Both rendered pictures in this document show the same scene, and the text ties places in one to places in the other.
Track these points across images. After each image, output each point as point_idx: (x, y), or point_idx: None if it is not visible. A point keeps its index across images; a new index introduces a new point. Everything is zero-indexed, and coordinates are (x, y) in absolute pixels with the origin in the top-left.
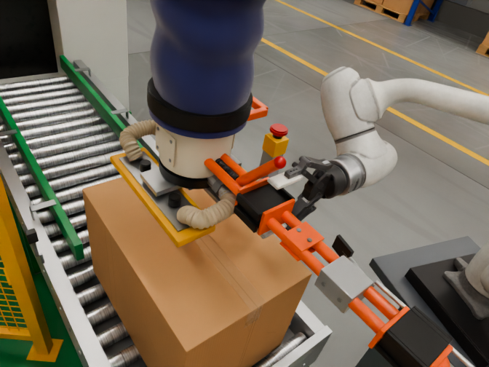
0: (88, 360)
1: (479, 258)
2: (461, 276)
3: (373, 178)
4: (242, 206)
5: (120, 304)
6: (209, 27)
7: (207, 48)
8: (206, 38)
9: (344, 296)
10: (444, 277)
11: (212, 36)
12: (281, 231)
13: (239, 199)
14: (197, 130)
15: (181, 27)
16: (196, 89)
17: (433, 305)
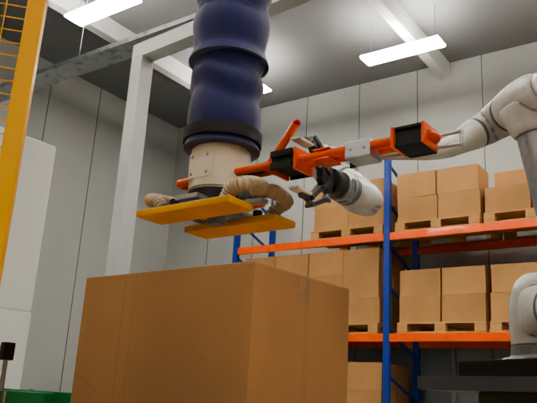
0: None
1: (510, 315)
2: (511, 351)
3: (367, 189)
4: (276, 155)
5: (133, 391)
6: (236, 68)
7: (236, 77)
8: (235, 73)
9: (365, 141)
10: None
11: (239, 71)
12: (310, 153)
13: (272, 153)
14: (231, 131)
15: (220, 68)
16: (229, 104)
17: (495, 369)
